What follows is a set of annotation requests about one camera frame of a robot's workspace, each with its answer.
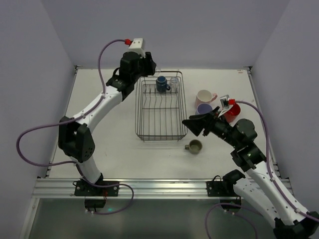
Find pink mug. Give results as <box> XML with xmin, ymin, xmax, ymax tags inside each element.
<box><xmin>195</xmin><ymin>90</ymin><xmax>218</xmax><ymax>108</ymax></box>

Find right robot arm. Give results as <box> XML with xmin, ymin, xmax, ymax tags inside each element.
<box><xmin>182</xmin><ymin>108</ymin><xmax>319</xmax><ymax>239</ymax></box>

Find beige mug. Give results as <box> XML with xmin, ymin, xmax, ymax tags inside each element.
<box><xmin>184</xmin><ymin>139</ymin><xmax>203</xmax><ymax>154</ymax></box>

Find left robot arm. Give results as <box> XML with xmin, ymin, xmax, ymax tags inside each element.
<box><xmin>58</xmin><ymin>51</ymin><xmax>157</xmax><ymax>184</ymax></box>

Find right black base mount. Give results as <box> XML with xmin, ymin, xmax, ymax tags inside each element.
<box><xmin>205</xmin><ymin>175</ymin><xmax>233</xmax><ymax>197</ymax></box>

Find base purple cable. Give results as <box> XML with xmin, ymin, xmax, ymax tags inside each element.
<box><xmin>204</xmin><ymin>203</ymin><xmax>259</xmax><ymax>239</ymax></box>
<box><xmin>84</xmin><ymin>184</ymin><xmax>135</xmax><ymax>215</ymax></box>

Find wire dish rack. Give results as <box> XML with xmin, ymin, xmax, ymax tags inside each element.
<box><xmin>135</xmin><ymin>71</ymin><xmax>187</xmax><ymax>141</ymax></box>

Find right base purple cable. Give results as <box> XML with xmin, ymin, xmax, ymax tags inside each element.
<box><xmin>204</xmin><ymin>203</ymin><xmax>259</xmax><ymax>239</ymax></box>

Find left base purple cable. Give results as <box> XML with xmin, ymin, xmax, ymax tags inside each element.
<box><xmin>84</xmin><ymin>184</ymin><xmax>135</xmax><ymax>215</ymax></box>

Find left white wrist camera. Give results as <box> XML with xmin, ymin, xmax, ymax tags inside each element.
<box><xmin>128</xmin><ymin>38</ymin><xmax>145</xmax><ymax>58</ymax></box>

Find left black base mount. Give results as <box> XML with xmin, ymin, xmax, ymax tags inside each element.
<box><xmin>72</xmin><ymin>179</ymin><xmax>119</xmax><ymax>197</ymax></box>

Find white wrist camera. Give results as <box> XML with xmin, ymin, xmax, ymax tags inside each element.
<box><xmin>128</xmin><ymin>38</ymin><xmax>145</xmax><ymax>58</ymax></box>
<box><xmin>219</xmin><ymin>95</ymin><xmax>230</xmax><ymax>117</ymax></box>

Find lavender cup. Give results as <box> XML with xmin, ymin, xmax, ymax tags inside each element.
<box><xmin>195</xmin><ymin>103</ymin><xmax>213</xmax><ymax>115</ymax></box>

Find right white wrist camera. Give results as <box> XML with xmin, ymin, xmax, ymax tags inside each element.
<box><xmin>219</xmin><ymin>95</ymin><xmax>230</xmax><ymax>117</ymax></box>

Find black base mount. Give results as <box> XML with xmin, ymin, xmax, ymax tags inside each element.
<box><xmin>205</xmin><ymin>175</ymin><xmax>233</xmax><ymax>197</ymax></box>
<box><xmin>72</xmin><ymin>179</ymin><xmax>119</xmax><ymax>197</ymax></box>

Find clear glass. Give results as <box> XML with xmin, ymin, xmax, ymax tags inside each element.
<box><xmin>154</xmin><ymin>67</ymin><xmax>161</xmax><ymax>77</ymax></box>
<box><xmin>169</xmin><ymin>77</ymin><xmax>179</xmax><ymax>92</ymax></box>

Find red mug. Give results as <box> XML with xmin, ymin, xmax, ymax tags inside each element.
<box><xmin>224</xmin><ymin>104</ymin><xmax>241</xmax><ymax>123</ymax></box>

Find dark blue mug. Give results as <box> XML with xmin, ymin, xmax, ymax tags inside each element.
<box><xmin>156</xmin><ymin>76</ymin><xmax>171</xmax><ymax>93</ymax></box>

